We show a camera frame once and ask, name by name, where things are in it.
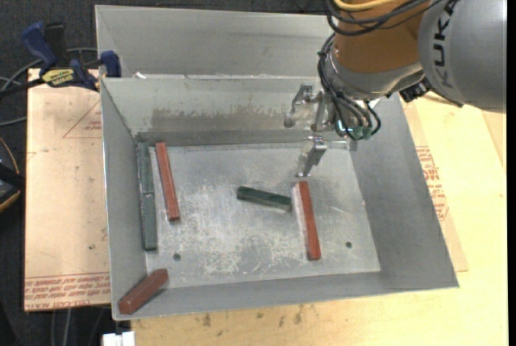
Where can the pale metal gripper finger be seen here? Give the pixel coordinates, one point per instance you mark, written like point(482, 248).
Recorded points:
point(297, 104)
point(312, 159)

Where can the dark green flat block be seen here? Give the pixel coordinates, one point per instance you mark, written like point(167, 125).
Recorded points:
point(264, 197)
point(149, 221)
point(145, 169)

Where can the red-brown flat block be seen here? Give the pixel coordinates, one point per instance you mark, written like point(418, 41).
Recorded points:
point(143, 292)
point(168, 183)
point(309, 221)

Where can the grey metal bin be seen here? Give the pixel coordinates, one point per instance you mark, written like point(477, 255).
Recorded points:
point(258, 239)

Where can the brown cardboard board, red print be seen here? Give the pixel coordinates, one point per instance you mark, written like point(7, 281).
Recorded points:
point(64, 183)

